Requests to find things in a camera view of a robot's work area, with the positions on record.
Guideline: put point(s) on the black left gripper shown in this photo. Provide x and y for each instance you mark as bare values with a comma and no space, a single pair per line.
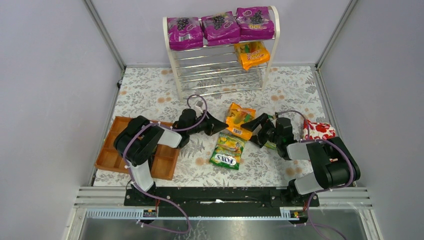
205,122

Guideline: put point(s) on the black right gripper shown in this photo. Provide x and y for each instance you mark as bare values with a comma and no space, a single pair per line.
263,131

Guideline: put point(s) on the orange candy bag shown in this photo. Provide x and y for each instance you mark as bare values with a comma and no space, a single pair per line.
235,117
251,54

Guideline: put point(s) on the green candy bag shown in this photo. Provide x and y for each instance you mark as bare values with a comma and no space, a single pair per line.
270,144
228,151

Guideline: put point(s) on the purple candy bag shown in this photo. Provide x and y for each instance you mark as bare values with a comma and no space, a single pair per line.
255,23
221,29
184,33

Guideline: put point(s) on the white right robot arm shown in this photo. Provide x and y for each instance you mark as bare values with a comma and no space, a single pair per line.
332,164

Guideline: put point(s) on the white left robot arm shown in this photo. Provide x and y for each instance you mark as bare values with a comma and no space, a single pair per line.
138,141

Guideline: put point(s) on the cream metal shelf rack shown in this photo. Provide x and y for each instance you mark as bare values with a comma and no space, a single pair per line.
211,70

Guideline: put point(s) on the wooden compartment tray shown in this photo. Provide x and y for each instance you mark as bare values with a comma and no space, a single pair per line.
162,164

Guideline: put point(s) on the red floral fabric pouch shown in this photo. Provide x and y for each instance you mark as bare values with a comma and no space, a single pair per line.
317,130

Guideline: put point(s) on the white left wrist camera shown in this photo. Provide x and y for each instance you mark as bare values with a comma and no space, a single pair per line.
200,108

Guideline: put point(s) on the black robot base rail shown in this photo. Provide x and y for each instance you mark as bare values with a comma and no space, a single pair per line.
255,202

